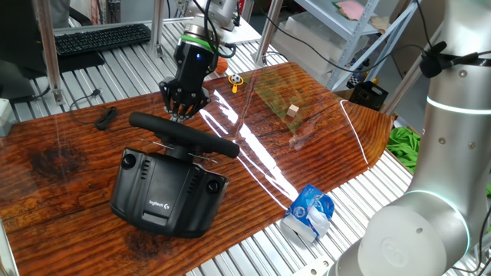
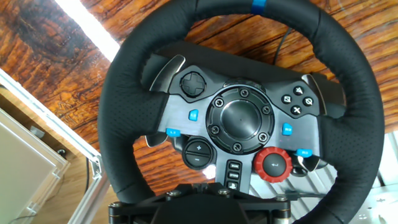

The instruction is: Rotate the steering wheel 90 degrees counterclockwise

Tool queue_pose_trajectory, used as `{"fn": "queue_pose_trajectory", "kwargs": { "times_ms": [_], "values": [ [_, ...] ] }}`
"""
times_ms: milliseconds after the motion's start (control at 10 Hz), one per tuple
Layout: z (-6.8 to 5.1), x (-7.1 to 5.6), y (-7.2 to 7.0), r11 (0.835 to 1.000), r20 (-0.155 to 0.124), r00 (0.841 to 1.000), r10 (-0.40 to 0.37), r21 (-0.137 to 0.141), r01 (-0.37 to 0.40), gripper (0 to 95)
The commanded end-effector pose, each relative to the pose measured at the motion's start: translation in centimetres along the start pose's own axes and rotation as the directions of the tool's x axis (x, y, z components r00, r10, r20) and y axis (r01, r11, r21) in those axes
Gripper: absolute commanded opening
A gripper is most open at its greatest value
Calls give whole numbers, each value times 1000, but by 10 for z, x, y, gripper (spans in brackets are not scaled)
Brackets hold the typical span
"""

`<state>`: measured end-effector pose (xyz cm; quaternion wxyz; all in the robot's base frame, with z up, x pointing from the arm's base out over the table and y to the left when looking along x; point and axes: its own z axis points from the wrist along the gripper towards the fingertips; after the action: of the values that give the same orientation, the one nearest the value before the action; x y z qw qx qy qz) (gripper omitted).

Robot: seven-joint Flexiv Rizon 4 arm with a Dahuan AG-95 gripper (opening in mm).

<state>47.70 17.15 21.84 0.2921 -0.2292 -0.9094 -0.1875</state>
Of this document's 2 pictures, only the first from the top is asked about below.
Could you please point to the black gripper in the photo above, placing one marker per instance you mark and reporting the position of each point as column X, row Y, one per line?
column 193, row 65

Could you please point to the black racing steering wheel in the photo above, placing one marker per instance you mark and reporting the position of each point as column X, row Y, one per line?
column 172, row 130

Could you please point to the black steering wheel base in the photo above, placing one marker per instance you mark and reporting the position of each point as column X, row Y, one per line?
column 169, row 191

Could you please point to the small orange toy basketball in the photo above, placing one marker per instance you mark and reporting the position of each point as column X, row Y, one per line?
column 222, row 66

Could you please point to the small toy soccer ball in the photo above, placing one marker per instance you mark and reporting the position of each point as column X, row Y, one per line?
column 236, row 79

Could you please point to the white flat board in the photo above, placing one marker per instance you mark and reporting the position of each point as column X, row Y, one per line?
column 247, row 35

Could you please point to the black keyboard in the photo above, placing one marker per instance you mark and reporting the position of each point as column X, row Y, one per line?
column 99, row 38

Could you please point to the black desk pad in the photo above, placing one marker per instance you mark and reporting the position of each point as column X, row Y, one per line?
column 84, row 61

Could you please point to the small wooden cube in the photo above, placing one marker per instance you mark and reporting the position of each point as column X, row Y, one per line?
column 293, row 111

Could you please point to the red white striped pole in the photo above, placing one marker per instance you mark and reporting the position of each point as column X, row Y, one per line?
column 94, row 11

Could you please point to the wood grain table mat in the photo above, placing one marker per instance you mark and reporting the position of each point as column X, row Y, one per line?
column 76, row 172

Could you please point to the translucent plastic boxes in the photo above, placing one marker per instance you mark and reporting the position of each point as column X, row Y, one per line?
column 307, row 42

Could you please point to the grey office chair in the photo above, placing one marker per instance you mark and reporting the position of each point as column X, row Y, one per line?
column 61, row 11

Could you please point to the blue tissue pack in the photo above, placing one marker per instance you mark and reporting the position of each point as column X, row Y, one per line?
column 307, row 207

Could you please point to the checkered small board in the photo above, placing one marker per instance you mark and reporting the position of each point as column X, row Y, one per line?
column 353, row 81

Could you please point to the black monitor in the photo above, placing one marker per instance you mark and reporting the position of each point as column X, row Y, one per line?
column 19, row 46

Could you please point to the grey metal shelf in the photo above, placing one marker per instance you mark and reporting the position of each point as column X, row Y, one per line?
column 347, row 33

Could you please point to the black plastic crate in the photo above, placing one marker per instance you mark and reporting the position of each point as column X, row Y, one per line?
column 368, row 97

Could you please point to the pink cloth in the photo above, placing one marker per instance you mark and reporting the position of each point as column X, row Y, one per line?
column 351, row 9

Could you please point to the beige crumpled paper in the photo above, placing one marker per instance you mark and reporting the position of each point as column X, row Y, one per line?
column 379, row 23

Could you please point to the green cloth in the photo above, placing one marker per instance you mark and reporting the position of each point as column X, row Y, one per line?
column 403, row 149

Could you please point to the aluminium frame strut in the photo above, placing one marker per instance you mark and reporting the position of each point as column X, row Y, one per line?
column 157, row 23
column 268, row 30
column 403, row 82
column 4, row 257
column 48, row 46

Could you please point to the aluminium frame crossbar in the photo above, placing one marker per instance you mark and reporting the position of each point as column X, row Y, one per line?
column 115, row 24

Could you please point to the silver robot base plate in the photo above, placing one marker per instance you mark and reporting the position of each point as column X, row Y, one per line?
column 316, row 268

